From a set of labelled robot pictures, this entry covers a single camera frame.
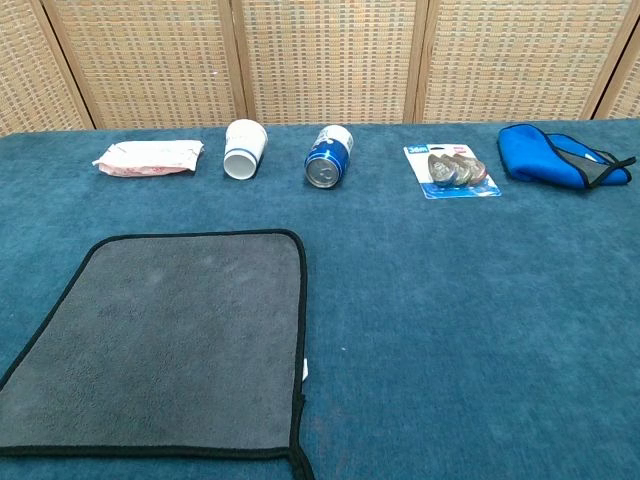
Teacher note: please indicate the teal plush table cover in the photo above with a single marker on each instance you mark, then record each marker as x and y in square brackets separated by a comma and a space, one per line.
[450, 300]

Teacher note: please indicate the white pink wet wipes pack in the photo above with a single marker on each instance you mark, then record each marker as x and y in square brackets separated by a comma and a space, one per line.
[150, 157]

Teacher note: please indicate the white paper cup blue band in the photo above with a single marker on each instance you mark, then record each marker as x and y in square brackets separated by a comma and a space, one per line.
[245, 145]

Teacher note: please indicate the correction tape blister pack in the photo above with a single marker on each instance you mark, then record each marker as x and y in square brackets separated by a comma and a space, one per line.
[450, 170]

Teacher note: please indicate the grey and green cloth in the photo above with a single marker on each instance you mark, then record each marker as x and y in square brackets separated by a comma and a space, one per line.
[175, 340]

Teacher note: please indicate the blue white soda can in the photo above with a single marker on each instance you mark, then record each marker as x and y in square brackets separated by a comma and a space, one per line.
[327, 155]

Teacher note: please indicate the woven rattan folding screen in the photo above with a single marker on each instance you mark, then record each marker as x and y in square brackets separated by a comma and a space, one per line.
[325, 60]

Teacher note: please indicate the blue cloth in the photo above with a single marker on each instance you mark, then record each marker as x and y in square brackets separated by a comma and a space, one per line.
[530, 155]

